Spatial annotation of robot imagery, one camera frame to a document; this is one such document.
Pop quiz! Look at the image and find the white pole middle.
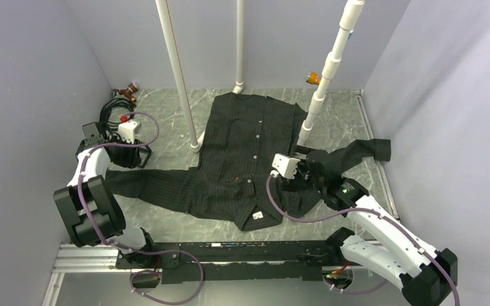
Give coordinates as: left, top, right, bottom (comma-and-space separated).
232, 0, 245, 94

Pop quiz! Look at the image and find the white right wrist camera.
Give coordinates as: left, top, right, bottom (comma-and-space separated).
271, 154, 300, 180

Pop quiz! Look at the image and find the dark pinstriped shirt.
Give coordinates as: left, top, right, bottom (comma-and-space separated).
101, 92, 392, 233

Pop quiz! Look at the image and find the white pole left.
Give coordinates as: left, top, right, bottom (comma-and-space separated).
155, 0, 201, 153

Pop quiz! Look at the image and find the black coiled cable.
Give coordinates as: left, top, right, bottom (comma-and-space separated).
99, 98, 137, 133

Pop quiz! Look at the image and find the orange cylindrical fitting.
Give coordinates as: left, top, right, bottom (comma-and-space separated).
306, 71, 322, 85

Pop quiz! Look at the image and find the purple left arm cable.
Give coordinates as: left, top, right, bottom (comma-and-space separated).
75, 111, 204, 306

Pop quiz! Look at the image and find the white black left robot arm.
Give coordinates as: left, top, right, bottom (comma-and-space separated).
53, 120, 158, 268

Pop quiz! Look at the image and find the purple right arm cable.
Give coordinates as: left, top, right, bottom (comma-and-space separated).
266, 171, 461, 306

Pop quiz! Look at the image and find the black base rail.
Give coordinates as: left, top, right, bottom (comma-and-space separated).
115, 240, 346, 284

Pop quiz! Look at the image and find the brown pipe fitting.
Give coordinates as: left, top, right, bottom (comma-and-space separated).
116, 82, 139, 104

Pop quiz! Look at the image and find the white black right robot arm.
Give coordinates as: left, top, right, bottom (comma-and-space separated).
271, 145, 461, 305

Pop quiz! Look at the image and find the black square frame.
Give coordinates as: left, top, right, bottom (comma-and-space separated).
137, 145, 152, 168

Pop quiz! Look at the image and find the white jointed pole right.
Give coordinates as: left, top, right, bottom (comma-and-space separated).
297, 0, 365, 146

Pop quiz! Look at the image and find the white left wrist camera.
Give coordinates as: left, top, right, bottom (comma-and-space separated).
117, 115, 142, 144

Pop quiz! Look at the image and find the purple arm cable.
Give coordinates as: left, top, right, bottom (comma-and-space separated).
266, 171, 461, 306
75, 111, 204, 306

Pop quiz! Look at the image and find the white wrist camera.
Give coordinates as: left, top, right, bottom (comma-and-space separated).
117, 115, 142, 144
271, 154, 300, 180

